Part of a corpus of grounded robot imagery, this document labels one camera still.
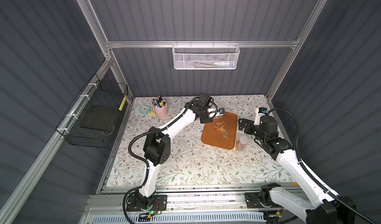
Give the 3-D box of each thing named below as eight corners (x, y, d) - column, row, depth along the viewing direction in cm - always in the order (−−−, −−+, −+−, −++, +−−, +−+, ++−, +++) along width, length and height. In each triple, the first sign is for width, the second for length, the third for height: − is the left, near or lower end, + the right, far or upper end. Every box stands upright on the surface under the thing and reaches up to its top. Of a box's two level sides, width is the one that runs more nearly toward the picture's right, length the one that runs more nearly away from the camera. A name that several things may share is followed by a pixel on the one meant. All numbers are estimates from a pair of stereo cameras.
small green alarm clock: (139, 114, 113) (138, 112, 111) (141, 107, 118) (140, 105, 116) (148, 114, 113) (147, 112, 111) (150, 107, 118) (149, 105, 116)
